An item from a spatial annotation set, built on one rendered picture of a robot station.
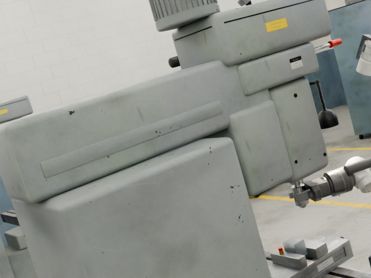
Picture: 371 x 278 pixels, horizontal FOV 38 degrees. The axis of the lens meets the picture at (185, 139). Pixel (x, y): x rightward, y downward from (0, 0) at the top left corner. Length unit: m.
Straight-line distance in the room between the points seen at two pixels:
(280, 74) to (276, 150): 0.24
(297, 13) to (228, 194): 0.66
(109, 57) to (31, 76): 1.31
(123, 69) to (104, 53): 0.41
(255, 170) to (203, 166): 0.28
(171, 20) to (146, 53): 7.49
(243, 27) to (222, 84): 0.18
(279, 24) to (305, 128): 0.34
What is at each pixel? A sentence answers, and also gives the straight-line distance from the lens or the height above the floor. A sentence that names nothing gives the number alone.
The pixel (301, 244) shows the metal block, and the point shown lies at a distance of 2.02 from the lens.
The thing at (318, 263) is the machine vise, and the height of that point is 0.96.
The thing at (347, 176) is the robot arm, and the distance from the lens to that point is 1.91.
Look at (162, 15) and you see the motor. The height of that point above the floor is 1.93.
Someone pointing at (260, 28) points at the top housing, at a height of 1.81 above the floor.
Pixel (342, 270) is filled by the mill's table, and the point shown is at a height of 0.91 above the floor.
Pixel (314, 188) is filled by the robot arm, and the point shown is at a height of 1.26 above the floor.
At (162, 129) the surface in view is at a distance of 1.44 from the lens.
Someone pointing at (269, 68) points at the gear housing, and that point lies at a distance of 1.67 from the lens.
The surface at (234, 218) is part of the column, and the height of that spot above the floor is 1.35.
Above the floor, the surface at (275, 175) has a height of 1.38.
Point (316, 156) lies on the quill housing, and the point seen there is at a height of 1.37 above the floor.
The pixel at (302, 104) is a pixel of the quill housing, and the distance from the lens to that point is 1.78.
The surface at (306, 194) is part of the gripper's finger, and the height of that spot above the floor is 1.24.
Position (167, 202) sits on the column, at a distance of 1.32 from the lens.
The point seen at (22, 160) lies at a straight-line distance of 1.30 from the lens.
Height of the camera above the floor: 1.78
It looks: 8 degrees down
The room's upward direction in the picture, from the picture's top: 16 degrees counter-clockwise
